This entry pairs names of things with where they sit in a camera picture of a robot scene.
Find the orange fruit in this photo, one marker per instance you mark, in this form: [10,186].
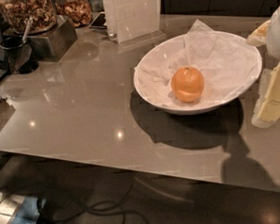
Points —
[187,84]

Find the metal jar stand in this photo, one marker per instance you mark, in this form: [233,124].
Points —
[51,45]

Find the white spoon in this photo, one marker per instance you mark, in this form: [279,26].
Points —
[28,24]

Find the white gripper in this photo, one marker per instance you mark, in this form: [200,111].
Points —
[277,34]

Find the clear acrylic sign holder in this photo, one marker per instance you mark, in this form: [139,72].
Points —
[133,22]

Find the glass jar of dried fruit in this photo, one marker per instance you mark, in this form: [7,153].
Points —
[78,10]

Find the smartphone on counter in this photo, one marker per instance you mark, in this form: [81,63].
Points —
[99,21]

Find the blue cloth on floor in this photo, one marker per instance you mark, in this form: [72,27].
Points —
[28,211]

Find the glass jar of mixed nuts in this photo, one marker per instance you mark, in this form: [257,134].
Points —
[18,12]

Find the white paper liner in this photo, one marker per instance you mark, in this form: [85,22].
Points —
[225,62]

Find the white ceramic bowl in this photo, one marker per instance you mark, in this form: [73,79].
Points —
[164,97]

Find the black cup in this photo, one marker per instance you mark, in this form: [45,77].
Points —
[21,58]

